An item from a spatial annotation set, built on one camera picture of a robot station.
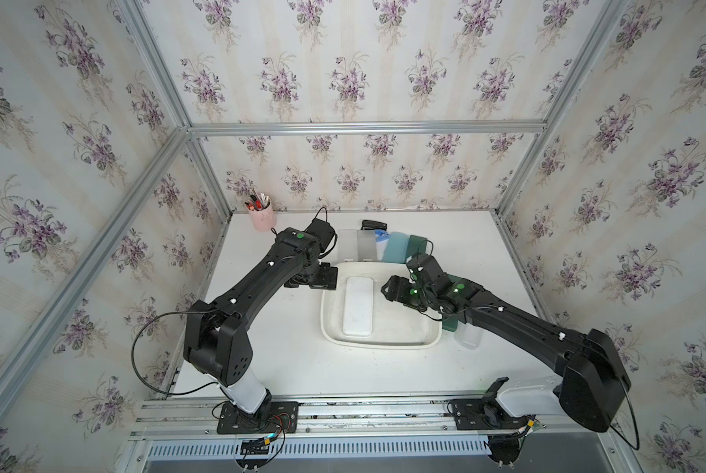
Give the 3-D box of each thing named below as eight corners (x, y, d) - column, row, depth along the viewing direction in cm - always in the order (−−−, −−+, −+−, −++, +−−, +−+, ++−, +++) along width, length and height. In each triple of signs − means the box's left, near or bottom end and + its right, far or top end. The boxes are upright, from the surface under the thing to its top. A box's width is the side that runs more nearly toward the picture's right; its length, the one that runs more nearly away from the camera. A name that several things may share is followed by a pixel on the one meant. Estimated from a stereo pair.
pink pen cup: (253, 233, 116) (244, 212, 106) (257, 219, 121) (249, 198, 111) (274, 233, 116) (267, 212, 107) (277, 219, 121) (271, 198, 111)
